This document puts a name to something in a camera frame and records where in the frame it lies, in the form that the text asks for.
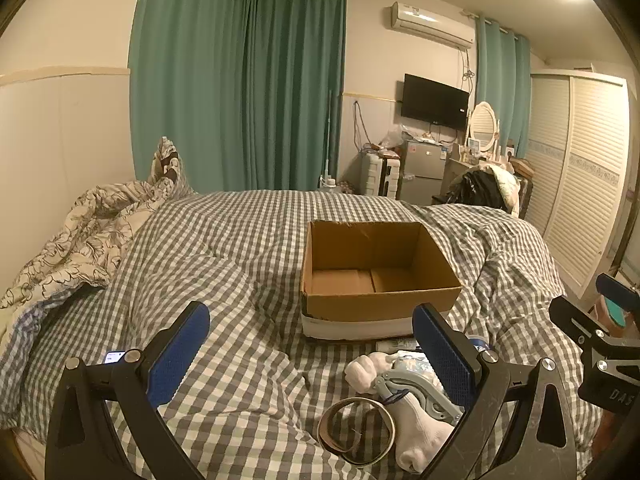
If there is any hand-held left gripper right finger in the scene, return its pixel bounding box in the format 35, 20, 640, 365
412, 302, 590, 480

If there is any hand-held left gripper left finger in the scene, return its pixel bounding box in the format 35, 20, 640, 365
45, 301, 211, 480

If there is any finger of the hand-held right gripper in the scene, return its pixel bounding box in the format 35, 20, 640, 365
549, 296, 612, 346
596, 274, 640, 328

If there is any blue patterned packet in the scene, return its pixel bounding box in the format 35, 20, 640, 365
395, 350, 436, 376

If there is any white sock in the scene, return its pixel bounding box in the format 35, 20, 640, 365
390, 390, 453, 473

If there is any brown cardboard box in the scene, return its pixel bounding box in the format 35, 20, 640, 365
300, 220, 463, 343

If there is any brown tape roll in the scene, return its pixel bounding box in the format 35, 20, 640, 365
317, 396, 397, 466

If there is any grey checked bed blanket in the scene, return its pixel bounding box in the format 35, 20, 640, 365
0, 190, 608, 480

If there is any white louvred wardrobe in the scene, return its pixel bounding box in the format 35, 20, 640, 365
520, 67, 631, 301

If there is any white coat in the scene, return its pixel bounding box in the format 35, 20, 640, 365
487, 162, 523, 218

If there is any floral white quilt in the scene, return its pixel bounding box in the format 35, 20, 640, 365
0, 136, 193, 311

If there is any black jacket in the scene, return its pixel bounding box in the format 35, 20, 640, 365
447, 169, 506, 208

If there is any silver mini fridge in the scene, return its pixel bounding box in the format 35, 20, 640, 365
400, 139, 453, 206

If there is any vanity dresser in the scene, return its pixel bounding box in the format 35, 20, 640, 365
445, 157, 481, 196

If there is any oval white vanity mirror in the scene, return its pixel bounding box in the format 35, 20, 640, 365
467, 101, 501, 153

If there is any narrow green curtain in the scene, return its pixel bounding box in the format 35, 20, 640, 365
475, 16, 531, 161

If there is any white mop pole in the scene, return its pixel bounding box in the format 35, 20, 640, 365
320, 90, 337, 191

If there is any wide green curtain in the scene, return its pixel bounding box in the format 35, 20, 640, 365
129, 0, 251, 196

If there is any white air conditioner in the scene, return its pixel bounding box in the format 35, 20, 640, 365
385, 1, 475, 51

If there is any black wall television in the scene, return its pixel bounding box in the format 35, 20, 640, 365
401, 73, 471, 131

